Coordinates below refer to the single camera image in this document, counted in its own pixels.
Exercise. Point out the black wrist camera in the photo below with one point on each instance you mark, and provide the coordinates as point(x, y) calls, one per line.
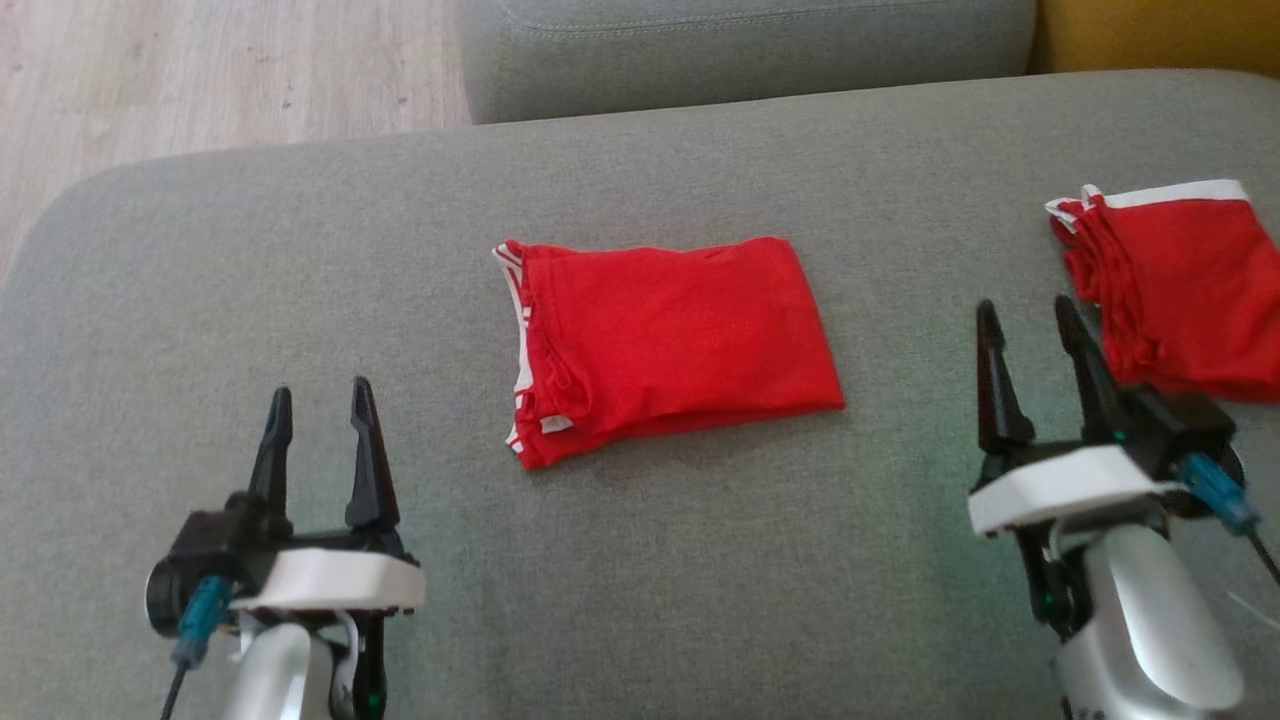
point(1185, 430)
point(215, 545)

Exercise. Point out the large grey sofa seat cushion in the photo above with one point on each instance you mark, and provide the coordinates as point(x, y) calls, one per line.
point(650, 580)

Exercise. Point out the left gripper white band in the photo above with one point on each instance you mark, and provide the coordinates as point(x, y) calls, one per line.
point(330, 580)

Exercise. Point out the red shorts with white trim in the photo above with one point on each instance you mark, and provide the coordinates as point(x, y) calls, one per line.
point(1190, 290)

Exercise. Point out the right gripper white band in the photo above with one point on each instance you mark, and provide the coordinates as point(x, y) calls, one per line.
point(1070, 490)

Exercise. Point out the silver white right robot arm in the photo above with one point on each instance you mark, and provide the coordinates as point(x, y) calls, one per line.
point(1150, 620)

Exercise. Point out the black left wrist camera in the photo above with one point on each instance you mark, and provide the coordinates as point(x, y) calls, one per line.
point(215, 545)

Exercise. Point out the red Bulls basketball jersey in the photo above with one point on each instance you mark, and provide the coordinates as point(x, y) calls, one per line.
point(680, 340)

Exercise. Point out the yellow sofa backrest cushion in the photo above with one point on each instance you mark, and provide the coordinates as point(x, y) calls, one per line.
point(1160, 35)

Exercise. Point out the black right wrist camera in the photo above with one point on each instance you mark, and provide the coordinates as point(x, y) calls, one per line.
point(1185, 430)

